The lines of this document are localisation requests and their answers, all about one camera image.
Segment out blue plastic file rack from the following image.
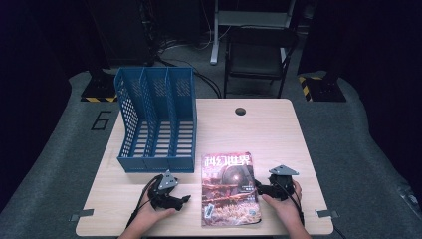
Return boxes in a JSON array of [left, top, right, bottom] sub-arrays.
[[113, 66, 198, 174]]

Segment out light floor cables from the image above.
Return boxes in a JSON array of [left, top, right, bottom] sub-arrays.
[[158, 31, 213, 53]]

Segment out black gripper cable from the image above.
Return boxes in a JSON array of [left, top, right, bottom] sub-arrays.
[[125, 174, 163, 230], [277, 180, 306, 227]]

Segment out black stand base yellow-striped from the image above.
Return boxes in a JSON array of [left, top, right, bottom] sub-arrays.
[[80, 68, 118, 104], [297, 73, 347, 103]]

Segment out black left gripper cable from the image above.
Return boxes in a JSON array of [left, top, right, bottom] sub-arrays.
[[125, 174, 163, 230]]

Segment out black folding chair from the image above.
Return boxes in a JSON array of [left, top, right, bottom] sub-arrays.
[[223, 27, 299, 100]]

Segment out person's right hand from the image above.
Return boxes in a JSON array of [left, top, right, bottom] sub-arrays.
[[261, 179, 306, 231]]

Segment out person's left hand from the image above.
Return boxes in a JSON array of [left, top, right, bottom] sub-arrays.
[[131, 198, 177, 233]]

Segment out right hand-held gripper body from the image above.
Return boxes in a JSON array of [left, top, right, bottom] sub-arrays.
[[268, 164, 300, 202]]

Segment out dark cabinet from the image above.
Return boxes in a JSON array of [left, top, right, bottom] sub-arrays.
[[84, 0, 157, 68]]

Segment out magazine with reddish cover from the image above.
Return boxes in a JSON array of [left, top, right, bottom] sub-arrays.
[[200, 151, 263, 228]]

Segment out white metal stand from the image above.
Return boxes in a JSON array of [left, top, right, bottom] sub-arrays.
[[209, 0, 297, 66]]

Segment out black floor cable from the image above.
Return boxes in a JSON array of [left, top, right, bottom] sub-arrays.
[[154, 54, 223, 99]]

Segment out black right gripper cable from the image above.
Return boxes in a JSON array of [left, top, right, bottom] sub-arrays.
[[277, 180, 306, 227]]

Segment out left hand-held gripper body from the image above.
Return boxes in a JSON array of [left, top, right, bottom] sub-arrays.
[[147, 169, 179, 212]]

